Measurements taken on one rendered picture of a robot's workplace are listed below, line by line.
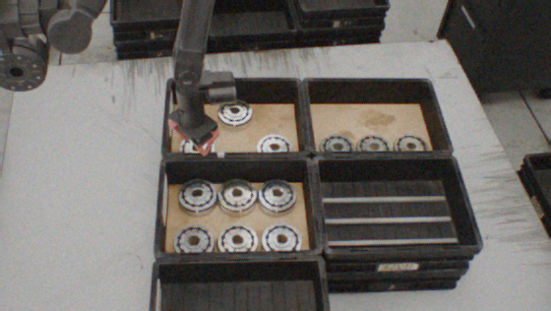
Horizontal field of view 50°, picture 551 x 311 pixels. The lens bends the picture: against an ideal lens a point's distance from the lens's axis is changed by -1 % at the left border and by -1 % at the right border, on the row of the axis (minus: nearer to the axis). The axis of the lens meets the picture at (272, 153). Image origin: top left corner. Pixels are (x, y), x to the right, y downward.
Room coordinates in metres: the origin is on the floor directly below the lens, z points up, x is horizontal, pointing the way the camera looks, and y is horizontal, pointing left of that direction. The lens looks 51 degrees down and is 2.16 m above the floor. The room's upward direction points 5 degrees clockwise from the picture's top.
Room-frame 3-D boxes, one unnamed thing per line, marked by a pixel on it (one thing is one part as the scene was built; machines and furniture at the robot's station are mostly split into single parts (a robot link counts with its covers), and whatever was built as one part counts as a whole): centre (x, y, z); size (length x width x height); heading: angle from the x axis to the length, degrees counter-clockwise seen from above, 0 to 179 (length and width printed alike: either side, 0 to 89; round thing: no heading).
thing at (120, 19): (2.07, 0.55, 0.37); 0.40 x 0.30 x 0.45; 103
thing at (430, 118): (1.18, -0.28, 0.87); 0.40 x 0.30 x 0.11; 97
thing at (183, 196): (0.89, 0.19, 0.86); 0.10 x 0.10 x 0.01
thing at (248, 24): (2.16, 0.16, 0.31); 0.40 x 0.30 x 0.34; 103
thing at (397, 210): (0.88, -0.32, 0.87); 0.40 x 0.30 x 0.11; 97
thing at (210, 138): (0.88, 0.17, 1.10); 0.07 x 0.07 x 0.09; 51
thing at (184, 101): (0.89, 0.18, 1.23); 0.07 x 0.06 x 0.07; 103
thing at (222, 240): (0.76, 0.07, 0.86); 0.10 x 0.10 x 0.01
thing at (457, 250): (0.88, -0.32, 0.92); 0.40 x 0.30 x 0.02; 97
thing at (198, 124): (0.89, 0.19, 1.17); 0.10 x 0.07 x 0.07; 51
